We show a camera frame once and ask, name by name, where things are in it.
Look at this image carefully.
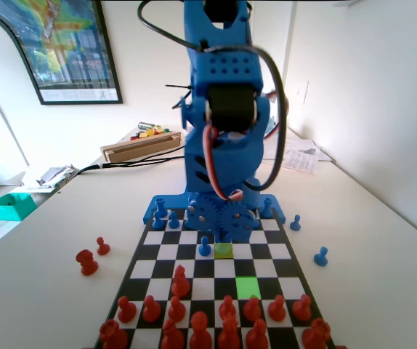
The row of blue chess pieces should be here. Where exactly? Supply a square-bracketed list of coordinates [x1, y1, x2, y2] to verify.
[142, 193, 286, 225]

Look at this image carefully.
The red chess bishop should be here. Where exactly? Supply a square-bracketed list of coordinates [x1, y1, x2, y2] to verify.
[171, 265, 191, 300]
[244, 318, 270, 349]

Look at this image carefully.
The red chess pawn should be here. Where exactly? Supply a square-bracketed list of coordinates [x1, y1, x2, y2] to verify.
[291, 294, 313, 323]
[142, 294, 162, 324]
[218, 294, 238, 321]
[95, 236, 111, 256]
[267, 294, 287, 323]
[116, 296, 137, 324]
[167, 295, 187, 323]
[243, 295, 262, 323]

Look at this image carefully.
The red chess rook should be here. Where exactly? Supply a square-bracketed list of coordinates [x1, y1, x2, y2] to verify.
[98, 318, 129, 349]
[301, 317, 332, 349]

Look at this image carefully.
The black white chessboard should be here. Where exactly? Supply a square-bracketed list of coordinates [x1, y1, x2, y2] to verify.
[94, 206, 336, 349]

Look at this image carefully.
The printed paper sheet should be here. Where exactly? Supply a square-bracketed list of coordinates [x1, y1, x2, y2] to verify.
[283, 149, 320, 175]

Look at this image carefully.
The stack of white papers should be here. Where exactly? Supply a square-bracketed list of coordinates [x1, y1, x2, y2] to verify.
[262, 125, 322, 161]

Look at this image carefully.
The long cardboard box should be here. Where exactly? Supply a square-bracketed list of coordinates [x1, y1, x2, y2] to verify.
[100, 131, 183, 164]

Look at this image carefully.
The white door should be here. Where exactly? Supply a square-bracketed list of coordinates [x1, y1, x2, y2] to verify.
[248, 0, 297, 127]

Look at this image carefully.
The grey white crumpled packaging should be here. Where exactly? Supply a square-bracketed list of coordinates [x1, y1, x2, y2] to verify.
[36, 163, 81, 188]

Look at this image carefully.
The framed colourful poster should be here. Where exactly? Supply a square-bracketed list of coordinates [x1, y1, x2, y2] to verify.
[0, 0, 124, 106]

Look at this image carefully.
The teal open box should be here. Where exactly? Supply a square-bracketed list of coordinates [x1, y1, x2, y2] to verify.
[0, 193, 38, 222]

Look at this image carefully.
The white arched board dark edge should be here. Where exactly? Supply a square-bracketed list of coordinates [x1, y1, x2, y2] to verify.
[0, 13, 44, 175]

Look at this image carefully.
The red white black servo wire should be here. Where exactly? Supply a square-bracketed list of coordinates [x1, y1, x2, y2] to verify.
[201, 125, 246, 201]

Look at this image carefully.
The black camera cable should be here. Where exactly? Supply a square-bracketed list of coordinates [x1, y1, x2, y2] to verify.
[137, 0, 291, 193]

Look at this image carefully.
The white light switch plate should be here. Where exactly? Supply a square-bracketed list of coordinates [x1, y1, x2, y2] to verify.
[292, 79, 309, 105]

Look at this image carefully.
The black power cable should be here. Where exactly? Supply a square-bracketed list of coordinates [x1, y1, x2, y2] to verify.
[73, 144, 187, 176]

